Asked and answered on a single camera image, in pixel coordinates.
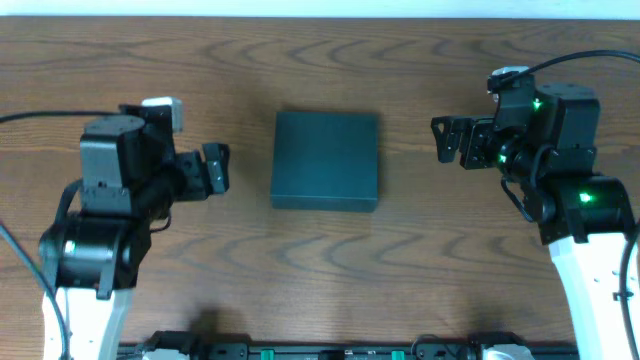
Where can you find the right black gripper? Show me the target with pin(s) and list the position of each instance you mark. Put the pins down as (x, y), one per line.
(476, 143)

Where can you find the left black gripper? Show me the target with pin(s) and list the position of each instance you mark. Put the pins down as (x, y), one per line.
(198, 175)

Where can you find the black gift box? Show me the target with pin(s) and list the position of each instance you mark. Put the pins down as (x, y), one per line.
(325, 161)

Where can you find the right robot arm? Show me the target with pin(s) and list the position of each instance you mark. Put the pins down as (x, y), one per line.
(541, 138)

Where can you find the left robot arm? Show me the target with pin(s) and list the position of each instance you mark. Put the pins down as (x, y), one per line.
(91, 254)

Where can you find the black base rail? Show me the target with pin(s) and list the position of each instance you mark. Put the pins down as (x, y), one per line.
(492, 345)

